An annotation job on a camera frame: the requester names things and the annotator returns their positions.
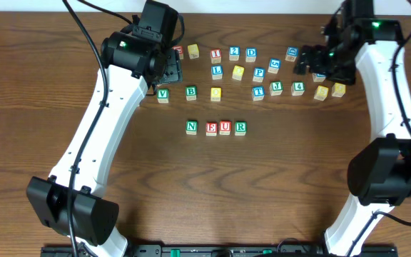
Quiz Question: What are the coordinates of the green R block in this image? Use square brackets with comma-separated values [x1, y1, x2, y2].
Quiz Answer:
[235, 121, 247, 136]

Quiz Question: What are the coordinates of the red U block top row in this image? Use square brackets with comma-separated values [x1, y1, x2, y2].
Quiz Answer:
[173, 46, 184, 60]

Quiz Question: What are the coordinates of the blue L block right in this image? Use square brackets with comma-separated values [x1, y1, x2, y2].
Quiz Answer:
[313, 73, 326, 83]

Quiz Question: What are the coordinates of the blue D block right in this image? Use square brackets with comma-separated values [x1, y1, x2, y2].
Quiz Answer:
[285, 46, 299, 62]

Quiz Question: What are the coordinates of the blue L block centre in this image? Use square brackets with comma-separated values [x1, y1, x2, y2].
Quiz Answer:
[211, 65, 223, 80]

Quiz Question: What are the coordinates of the blue l block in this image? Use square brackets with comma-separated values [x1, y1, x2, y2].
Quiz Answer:
[313, 73, 326, 83]
[211, 65, 223, 80]

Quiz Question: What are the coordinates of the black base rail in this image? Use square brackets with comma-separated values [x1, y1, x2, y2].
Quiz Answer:
[40, 243, 399, 257]

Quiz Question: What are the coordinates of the green B block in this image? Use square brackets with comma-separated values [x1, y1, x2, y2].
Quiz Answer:
[186, 86, 198, 101]

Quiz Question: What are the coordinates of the yellow o block row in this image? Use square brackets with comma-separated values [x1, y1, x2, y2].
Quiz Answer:
[210, 87, 222, 101]
[232, 65, 245, 81]

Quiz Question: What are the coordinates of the red I block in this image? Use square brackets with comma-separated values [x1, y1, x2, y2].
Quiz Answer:
[210, 49, 222, 64]

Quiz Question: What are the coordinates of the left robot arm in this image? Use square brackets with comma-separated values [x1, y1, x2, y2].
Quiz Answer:
[26, 1, 184, 256]

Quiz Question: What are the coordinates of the blue P block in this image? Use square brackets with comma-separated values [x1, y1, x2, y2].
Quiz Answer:
[253, 67, 265, 83]

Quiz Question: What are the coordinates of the blue D block centre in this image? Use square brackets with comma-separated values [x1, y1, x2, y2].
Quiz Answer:
[245, 48, 257, 62]

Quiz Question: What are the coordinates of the yellow O block middle row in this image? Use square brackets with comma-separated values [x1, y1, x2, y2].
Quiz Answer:
[232, 65, 245, 81]

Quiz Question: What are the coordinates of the yellow O block bottom row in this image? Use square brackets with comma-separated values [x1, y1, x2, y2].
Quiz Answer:
[210, 87, 222, 101]

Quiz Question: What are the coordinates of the red E block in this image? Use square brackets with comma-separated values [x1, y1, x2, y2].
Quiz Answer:
[205, 122, 218, 136]

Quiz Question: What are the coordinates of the blue 5 block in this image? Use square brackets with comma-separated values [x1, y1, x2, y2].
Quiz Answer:
[268, 59, 281, 74]

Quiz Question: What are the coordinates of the blue 2 block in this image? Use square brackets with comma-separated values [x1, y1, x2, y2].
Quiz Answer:
[229, 46, 240, 61]

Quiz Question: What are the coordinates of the yellow S block top row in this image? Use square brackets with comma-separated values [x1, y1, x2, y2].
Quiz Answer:
[187, 44, 200, 59]

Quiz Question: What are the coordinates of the yellow G block far right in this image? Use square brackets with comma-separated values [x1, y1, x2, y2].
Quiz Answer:
[332, 83, 346, 98]

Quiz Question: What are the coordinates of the green J block right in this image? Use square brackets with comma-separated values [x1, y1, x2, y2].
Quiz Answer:
[270, 81, 283, 96]

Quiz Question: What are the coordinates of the green 4 block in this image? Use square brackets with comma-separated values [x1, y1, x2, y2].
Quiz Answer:
[291, 81, 305, 96]

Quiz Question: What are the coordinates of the yellow S block bottom right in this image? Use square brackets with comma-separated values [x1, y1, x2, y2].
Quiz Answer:
[314, 85, 329, 101]

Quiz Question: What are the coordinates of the green N block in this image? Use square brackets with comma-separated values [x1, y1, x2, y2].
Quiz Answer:
[186, 120, 198, 135]

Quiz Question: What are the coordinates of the green V block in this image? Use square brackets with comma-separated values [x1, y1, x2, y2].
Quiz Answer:
[157, 89, 169, 104]

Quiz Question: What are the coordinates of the blue d block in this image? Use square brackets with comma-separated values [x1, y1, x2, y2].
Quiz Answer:
[245, 48, 257, 62]
[285, 46, 299, 62]

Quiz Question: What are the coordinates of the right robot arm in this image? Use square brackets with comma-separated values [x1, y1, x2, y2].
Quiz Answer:
[293, 0, 411, 256]

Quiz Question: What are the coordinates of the blue T block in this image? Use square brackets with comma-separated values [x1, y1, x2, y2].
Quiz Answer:
[252, 86, 265, 101]

